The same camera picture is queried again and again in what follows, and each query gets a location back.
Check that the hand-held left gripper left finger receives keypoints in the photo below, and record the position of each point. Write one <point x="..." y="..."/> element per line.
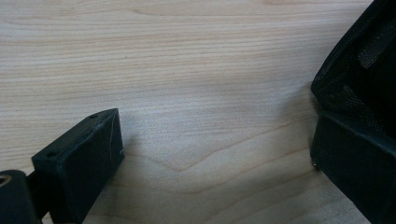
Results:
<point x="77" y="161"/>

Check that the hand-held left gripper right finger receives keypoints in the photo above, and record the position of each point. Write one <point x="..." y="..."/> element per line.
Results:
<point x="358" y="168"/>

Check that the black mesh pencil case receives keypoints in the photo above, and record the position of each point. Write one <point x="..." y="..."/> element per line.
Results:
<point x="361" y="62"/>

